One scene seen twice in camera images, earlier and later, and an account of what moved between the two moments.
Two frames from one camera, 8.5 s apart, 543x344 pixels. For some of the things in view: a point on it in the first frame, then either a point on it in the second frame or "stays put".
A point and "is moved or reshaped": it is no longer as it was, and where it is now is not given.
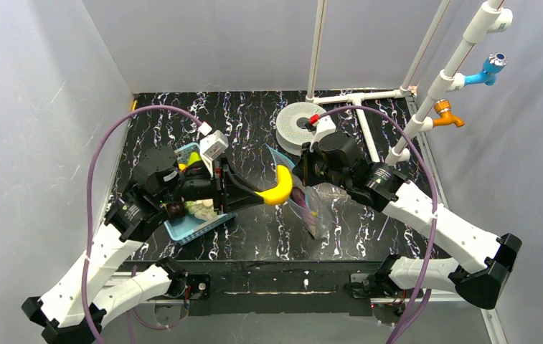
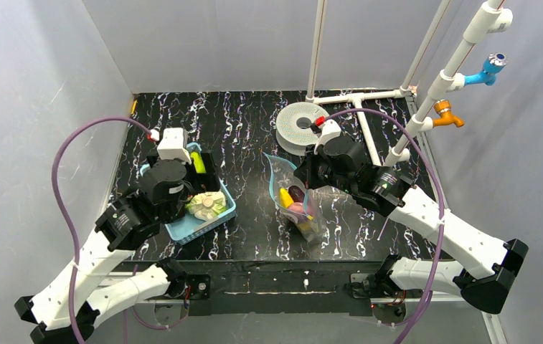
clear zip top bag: x=305 y=201 is moved or reshaped
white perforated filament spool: x=291 y=132 stays put
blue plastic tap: x=493 y=64 stays put
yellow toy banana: x=278 y=193 is moved or reshaped
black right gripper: x=306 y=168 stays put
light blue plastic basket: x=188 y=228 stays put
